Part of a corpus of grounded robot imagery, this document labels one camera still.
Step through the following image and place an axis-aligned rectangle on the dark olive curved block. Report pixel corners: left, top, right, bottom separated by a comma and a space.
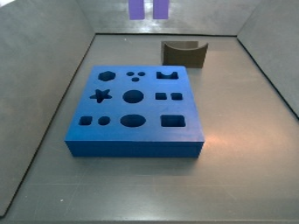
161, 41, 209, 68

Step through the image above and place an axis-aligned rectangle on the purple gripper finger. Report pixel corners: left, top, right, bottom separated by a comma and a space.
128, 0, 145, 20
153, 0, 169, 19

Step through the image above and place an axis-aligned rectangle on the blue shape-sorter block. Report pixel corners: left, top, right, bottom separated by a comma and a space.
65, 66, 204, 158

